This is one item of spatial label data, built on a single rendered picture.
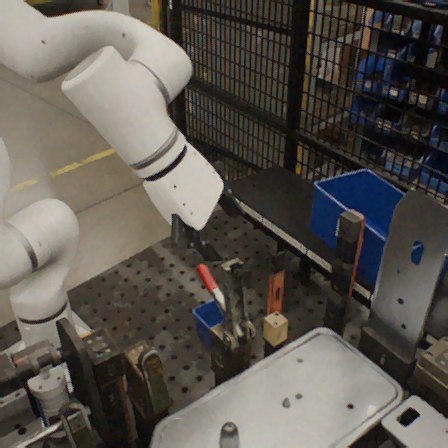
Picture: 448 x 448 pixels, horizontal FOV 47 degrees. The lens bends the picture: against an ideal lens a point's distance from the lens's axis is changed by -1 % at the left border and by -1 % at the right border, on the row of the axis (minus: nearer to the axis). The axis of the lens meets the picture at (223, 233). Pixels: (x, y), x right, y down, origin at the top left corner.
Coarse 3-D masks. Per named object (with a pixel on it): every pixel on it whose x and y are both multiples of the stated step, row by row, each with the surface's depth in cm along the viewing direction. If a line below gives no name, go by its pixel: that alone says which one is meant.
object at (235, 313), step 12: (228, 264) 90; (240, 264) 90; (228, 276) 90; (240, 276) 88; (228, 288) 91; (240, 288) 93; (228, 300) 93; (240, 300) 95; (228, 312) 94; (240, 312) 96; (228, 324) 96; (240, 324) 98
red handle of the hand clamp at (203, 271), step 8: (200, 264) 101; (200, 272) 100; (208, 272) 100; (208, 280) 100; (208, 288) 99; (216, 288) 100; (216, 296) 99; (224, 304) 99; (224, 312) 98; (240, 328) 98; (240, 336) 97
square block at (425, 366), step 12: (432, 348) 95; (444, 348) 95; (420, 360) 95; (432, 360) 93; (444, 360) 93; (420, 372) 96; (432, 372) 93; (444, 372) 91; (420, 384) 97; (432, 384) 94; (444, 384) 92; (408, 396) 101; (420, 396) 98; (432, 396) 96; (444, 396) 93; (408, 408) 103; (444, 408) 94; (408, 420) 104; (396, 444) 110
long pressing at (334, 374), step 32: (288, 352) 102; (320, 352) 102; (352, 352) 102; (224, 384) 96; (256, 384) 96; (288, 384) 96; (320, 384) 96; (352, 384) 96; (384, 384) 96; (192, 416) 90; (224, 416) 90; (256, 416) 90; (288, 416) 90; (320, 416) 90; (352, 416) 90
